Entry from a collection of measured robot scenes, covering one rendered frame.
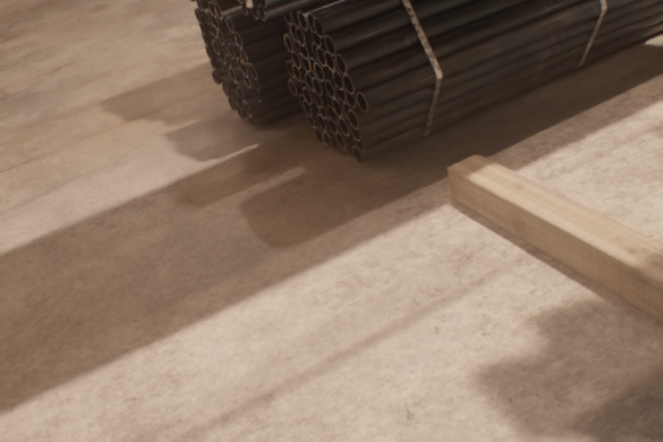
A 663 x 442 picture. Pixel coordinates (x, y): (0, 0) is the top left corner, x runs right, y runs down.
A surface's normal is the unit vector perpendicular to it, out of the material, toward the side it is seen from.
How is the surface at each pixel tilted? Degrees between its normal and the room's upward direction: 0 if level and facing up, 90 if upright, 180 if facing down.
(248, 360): 0
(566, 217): 0
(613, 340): 0
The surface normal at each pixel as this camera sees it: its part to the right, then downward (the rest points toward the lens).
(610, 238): -0.23, -0.85
